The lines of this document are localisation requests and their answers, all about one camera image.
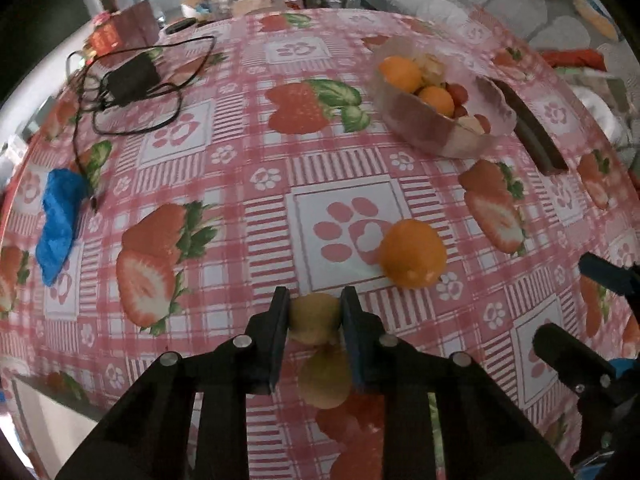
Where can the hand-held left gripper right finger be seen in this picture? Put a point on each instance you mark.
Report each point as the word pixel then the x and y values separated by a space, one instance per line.
pixel 354 345

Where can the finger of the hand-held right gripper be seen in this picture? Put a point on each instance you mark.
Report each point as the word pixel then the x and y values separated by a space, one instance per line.
pixel 607 272
pixel 565 347

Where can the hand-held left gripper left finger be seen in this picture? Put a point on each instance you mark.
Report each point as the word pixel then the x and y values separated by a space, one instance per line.
pixel 277 345

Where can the brown kiwi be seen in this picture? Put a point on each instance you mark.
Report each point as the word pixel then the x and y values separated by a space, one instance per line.
pixel 314 316
pixel 325 379

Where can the orange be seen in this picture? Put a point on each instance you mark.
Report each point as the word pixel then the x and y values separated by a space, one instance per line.
pixel 412 254
pixel 400 74
pixel 436 101

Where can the clear glass bowl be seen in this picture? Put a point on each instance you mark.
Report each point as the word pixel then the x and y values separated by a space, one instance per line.
pixel 435 132

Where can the red checked strawberry tablecloth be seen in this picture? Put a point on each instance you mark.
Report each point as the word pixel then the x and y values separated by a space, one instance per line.
pixel 240 240

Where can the white cloth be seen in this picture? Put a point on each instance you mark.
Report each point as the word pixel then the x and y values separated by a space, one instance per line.
pixel 597 107

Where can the red cloth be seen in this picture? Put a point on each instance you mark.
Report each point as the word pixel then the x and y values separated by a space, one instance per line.
pixel 575 56

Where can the white box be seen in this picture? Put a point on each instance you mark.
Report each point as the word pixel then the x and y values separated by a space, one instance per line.
pixel 55 422

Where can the blue crumpled cloth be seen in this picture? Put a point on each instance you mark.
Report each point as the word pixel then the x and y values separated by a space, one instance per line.
pixel 60 225

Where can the yellow and blue plush toy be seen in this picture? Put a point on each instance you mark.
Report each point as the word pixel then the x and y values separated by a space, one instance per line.
pixel 595 16

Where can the grey striped blanket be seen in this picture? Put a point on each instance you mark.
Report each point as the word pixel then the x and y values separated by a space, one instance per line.
pixel 500 7

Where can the black power adapter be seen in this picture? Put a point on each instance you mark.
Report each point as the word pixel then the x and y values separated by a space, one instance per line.
pixel 132 80

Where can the bright red gift box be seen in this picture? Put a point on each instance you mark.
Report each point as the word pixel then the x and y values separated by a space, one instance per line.
pixel 106 40

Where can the dark red gift box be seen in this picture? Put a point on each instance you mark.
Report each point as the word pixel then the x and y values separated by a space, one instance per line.
pixel 136 22

